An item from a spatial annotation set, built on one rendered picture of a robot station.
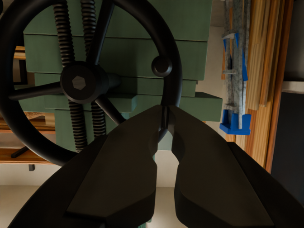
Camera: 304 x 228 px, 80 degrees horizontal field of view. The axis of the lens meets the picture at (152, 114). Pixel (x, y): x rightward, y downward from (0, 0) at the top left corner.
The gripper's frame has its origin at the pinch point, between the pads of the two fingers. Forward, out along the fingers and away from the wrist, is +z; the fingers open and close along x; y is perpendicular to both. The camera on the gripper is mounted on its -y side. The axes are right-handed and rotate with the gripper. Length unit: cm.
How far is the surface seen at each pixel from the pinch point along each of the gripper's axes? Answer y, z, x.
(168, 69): 0.3, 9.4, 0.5
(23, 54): 52, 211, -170
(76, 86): 4.1, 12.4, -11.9
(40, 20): -1.9, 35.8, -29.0
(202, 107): 15.7, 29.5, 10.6
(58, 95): 10.3, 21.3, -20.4
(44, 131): 143, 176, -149
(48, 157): 15.3, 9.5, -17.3
